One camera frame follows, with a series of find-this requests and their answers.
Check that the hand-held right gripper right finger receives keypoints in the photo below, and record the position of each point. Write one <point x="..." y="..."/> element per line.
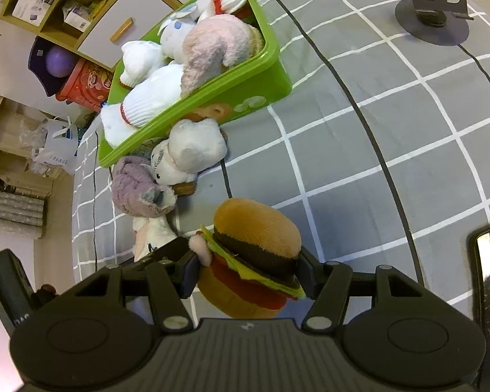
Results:
<point x="306" y="273"/>

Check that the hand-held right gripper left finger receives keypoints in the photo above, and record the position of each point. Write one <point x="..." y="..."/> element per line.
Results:
<point x="190" y="273"/>

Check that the hamburger plush toy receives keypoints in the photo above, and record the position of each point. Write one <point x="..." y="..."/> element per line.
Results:
<point x="253" y="228"/>

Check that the fluffy white plush toy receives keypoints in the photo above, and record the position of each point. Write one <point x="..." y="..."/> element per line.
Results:
<point x="196" y="151"/>

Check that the white plush toy red collar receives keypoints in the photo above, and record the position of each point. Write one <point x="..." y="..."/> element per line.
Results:
<point x="151" y="98"/>

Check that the green plastic bin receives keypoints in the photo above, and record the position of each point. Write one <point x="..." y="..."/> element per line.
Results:
<point x="245" y="77"/>

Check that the pale blue plush toy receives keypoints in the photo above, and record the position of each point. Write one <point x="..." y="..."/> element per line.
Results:
<point x="177" y="32"/>

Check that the white and pink plush toy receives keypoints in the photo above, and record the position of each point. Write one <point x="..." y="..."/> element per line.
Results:
<point x="151" y="232"/>

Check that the grey paper rolls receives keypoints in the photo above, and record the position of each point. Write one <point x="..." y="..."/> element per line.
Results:
<point x="12" y="208"/>

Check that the mauve plush toy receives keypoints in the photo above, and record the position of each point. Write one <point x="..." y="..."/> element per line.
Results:
<point x="134" y="188"/>

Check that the grey checked blanket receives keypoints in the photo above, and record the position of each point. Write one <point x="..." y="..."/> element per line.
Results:
<point x="392" y="151"/>

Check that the white plastic bag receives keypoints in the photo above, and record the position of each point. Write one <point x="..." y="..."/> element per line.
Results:
<point x="57" y="147"/>

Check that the brown cardboard box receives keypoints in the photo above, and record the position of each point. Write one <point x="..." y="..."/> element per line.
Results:
<point x="4" y="130"/>

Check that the tan donut plush toy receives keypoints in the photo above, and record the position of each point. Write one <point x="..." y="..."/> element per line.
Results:
<point x="212" y="111"/>

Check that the red snack bucket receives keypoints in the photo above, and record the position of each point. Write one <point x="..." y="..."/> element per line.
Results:
<point x="85" y="85"/>

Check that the dark purple bag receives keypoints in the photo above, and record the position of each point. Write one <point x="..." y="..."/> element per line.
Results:
<point x="39" y="69"/>

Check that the purple ball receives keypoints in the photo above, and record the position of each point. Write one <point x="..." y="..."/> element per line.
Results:
<point x="60" y="61"/>

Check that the wooden cabinet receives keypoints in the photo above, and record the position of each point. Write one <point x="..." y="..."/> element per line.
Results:
<point x="59" y="40"/>

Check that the black phone stand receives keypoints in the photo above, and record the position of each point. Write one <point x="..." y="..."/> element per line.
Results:
<point x="433" y="28"/>

